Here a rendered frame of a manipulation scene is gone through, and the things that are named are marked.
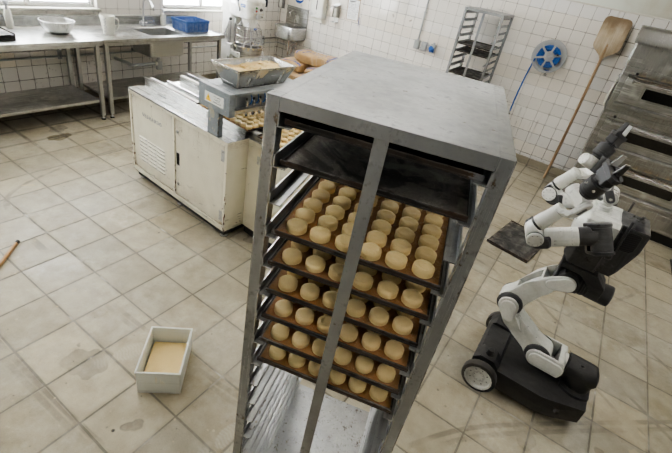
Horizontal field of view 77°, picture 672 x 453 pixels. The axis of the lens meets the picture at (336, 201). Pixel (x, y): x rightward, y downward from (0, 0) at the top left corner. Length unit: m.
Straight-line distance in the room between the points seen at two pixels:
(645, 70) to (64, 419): 5.36
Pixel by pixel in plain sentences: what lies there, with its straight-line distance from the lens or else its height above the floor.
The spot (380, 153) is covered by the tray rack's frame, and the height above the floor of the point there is 1.76.
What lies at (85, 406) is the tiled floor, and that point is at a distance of 2.57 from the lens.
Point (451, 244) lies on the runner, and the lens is 0.95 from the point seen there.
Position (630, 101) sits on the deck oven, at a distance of 5.32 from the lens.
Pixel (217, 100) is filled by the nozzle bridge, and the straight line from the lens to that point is 3.01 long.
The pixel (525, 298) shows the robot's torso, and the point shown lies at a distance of 2.69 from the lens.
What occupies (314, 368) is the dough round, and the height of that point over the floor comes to 1.06.
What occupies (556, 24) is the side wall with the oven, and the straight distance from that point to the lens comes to 6.35.
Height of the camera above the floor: 2.07
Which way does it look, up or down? 30 degrees down
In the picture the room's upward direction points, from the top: 12 degrees clockwise
